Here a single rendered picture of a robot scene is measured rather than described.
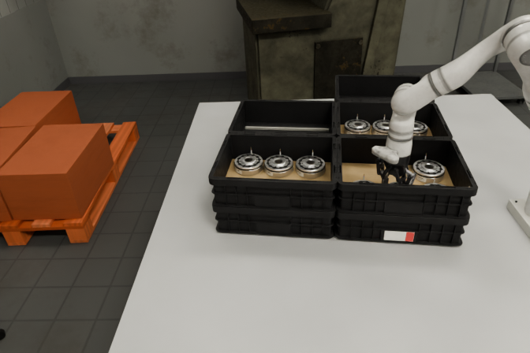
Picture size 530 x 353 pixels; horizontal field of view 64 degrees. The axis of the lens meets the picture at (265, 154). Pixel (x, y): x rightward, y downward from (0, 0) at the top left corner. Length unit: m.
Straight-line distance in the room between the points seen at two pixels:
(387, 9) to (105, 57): 2.94
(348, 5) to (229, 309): 2.45
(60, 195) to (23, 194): 0.20
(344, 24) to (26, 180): 2.29
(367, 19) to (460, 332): 2.47
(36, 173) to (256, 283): 1.58
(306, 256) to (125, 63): 3.80
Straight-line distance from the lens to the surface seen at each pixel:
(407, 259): 1.40
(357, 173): 1.51
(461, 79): 1.20
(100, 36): 4.84
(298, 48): 3.19
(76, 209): 2.61
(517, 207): 1.67
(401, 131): 1.27
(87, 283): 2.46
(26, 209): 2.74
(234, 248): 1.40
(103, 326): 2.24
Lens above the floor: 1.67
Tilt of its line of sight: 31 degrees down
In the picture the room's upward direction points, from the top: 3 degrees counter-clockwise
